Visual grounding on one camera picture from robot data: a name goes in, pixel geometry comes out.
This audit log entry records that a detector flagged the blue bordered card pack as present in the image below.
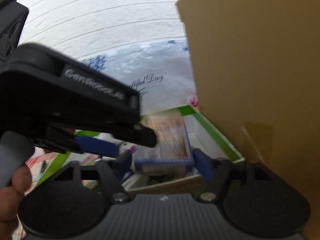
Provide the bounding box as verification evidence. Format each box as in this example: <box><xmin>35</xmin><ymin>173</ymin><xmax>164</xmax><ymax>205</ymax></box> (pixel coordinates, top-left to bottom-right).
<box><xmin>133</xmin><ymin>109</ymin><xmax>194</xmax><ymax>177</ymax></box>

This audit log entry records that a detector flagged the person's left hand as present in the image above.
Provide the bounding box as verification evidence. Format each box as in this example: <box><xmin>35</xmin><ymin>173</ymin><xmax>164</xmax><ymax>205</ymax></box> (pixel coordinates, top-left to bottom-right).
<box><xmin>1</xmin><ymin>165</ymin><xmax>32</xmax><ymax>239</ymax></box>

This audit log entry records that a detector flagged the red plaid bedsheet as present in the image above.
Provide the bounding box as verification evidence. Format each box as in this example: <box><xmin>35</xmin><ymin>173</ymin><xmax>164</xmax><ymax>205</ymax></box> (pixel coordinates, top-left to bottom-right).
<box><xmin>12</xmin><ymin>152</ymin><xmax>100</xmax><ymax>239</ymax></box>

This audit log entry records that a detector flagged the green cardboard box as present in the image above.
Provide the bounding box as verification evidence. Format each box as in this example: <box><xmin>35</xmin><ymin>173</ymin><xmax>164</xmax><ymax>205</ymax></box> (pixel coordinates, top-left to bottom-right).
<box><xmin>35</xmin><ymin>104</ymin><xmax>246</xmax><ymax>197</ymax></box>

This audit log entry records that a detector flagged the floral white pillow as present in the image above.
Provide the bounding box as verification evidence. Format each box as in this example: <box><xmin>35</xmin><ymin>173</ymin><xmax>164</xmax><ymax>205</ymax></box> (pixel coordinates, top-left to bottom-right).
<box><xmin>82</xmin><ymin>38</ymin><xmax>199</xmax><ymax>115</ymax></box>

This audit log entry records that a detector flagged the brown cardboard panel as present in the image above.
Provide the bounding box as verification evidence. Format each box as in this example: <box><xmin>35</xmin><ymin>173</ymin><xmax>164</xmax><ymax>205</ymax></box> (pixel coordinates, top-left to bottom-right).
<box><xmin>177</xmin><ymin>0</ymin><xmax>319</xmax><ymax>239</ymax></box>

